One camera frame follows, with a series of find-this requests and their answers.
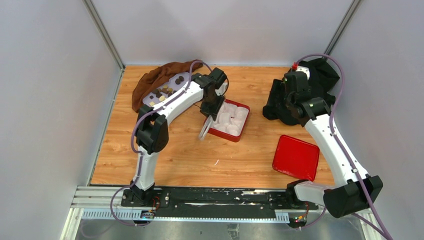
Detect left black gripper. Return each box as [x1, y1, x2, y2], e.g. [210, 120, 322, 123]
[200, 92, 225, 121]

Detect metal tongs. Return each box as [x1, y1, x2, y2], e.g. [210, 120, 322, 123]
[198, 115, 214, 141]

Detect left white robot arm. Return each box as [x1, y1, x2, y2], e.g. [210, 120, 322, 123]
[129, 67, 228, 207]

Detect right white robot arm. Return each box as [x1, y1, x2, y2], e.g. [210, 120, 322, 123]
[270, 70, 384, 218]

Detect red chocolate box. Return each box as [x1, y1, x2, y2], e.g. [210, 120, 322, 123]
[208, 99, 251, 143]

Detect white paper cup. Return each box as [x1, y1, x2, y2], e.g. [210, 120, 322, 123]
[234, 106, 249, 121]
[226, 124, 241, 137]

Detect black cloth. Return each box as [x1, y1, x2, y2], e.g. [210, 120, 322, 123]
[262, 58, 340, 126]

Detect lavender tray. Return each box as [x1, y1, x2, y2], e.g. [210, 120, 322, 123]
[139, 72, 203, 111]

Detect red box lid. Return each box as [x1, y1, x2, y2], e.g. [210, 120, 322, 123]
[272, 135, 320, 182]

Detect brown cloth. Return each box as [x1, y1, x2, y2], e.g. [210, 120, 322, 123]
[131, 59, 196, 113]

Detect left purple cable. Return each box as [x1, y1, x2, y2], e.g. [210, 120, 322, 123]
[110, 60, 213, 227]

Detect purple cable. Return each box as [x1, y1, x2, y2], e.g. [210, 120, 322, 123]
[110, 60, 213, 227]
[294, 53, 395, 240]

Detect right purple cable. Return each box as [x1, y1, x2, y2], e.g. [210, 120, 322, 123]
[294, 53, 395, 240]

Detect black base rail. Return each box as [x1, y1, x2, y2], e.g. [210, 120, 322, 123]
[117, 186, 319, 221]

